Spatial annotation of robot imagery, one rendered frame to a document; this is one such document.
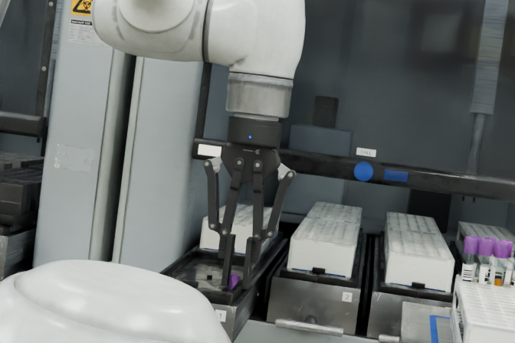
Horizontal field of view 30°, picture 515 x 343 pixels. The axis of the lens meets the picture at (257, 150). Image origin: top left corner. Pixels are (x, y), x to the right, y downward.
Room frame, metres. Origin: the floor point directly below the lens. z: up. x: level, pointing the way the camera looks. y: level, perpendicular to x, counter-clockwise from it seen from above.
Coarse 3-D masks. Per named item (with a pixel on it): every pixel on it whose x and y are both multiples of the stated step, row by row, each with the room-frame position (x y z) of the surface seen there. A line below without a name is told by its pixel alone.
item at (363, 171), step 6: (360, 162) 1.48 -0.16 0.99; (366, 162) 1.48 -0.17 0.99; (354, 168) 1.48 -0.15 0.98; (360, 168) 1.48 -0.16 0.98; (366, 168) 1.48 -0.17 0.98; (372, 168) 1.49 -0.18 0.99; (354, 174) 1.48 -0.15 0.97; (360, 174) 1.48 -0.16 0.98; (366, 174) 1.48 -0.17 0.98; (372, 174) 1.48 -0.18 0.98; (360, 180) 1.48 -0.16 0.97; (366, 180) 1.48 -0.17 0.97
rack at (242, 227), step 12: (240, 204) 1.83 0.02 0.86; (240, 216) 1.66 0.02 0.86; (252, 216) 1.69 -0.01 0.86; (264, 216) 1.71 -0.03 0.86; (204, 228) 1.56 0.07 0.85; (240, 228) 1.55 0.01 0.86; (252, 228) 1.55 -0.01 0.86; (264, 228) 1.59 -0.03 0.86; (204, 240) 1.56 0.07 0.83; (216, 240) 1.56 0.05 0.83; (240, 240) 1.55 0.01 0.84; (264, 240) 1.76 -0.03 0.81; (240, 252) 1.55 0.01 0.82
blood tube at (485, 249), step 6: (486, 240) 1.16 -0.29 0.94; (480, 246) 1.17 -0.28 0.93; (486, 246) 1.16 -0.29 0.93; (480, 252) 1.17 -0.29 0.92; (486, 252) 1.16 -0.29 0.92; (480, 258) 1.17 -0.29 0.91; (486, 258) 1.16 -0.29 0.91; (480, 264) 1.17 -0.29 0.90; (486, 264) 1.16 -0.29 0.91; (480, 270) 1.16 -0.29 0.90; (486, 270) 1.16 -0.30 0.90; (480, 276) 1.16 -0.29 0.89; (486, 276) 1.16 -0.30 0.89; (480, 282) 1.16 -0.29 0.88; (486, 282) 1.17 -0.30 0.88
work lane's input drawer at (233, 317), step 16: (192, 256) 1.52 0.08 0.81; (208, 256) 1.54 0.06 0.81; (240, 256) 1.54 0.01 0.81; (272, 256) 1.64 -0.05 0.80; (160, 272) 1.31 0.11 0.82; (176, 272) 1.40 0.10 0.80; (192, 272) 1.42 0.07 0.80; (208, 272) 1.43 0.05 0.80; (240, 272) 1.47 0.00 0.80; (256, 272) 1.48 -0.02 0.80; (208, 288) 1.31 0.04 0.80; (224, 288) 1.33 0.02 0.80; (240, 288) 1.30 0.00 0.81; (256, 288) 1.41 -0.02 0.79; (224, 304) 1.21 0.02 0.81; (240, 304) 1.24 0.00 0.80; (256, 304) 1.44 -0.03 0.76; (224, 320) 1.20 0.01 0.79; (240, 320) 1.26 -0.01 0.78
